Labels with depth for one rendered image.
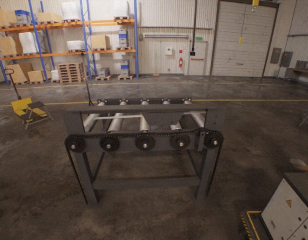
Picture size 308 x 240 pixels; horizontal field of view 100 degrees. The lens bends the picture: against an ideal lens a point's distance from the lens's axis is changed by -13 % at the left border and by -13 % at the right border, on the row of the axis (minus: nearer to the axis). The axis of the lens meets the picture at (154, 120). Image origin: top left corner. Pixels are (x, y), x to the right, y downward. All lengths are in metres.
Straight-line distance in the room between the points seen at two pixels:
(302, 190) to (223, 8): 10.83
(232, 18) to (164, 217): 11.18
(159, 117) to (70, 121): 0.72
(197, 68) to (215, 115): 9.44
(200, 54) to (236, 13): 3.31
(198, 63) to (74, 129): 9.86
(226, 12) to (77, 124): 10.96
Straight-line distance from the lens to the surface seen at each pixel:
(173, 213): 1.84
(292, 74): 12.46
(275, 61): 13.51
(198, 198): 1.93
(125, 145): 1.33
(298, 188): 1.26
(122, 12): 8.93
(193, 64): 10.57
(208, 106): 1.21
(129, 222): 1.79
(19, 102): 5.73
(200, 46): 10.64
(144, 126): 1.38
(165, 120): 1.22
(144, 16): 10.28
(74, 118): 1.31
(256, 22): 12.48
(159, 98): 2.12
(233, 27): 11.59
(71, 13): 9.63
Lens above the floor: 1.56
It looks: 26 degrees down
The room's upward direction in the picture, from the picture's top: straight up
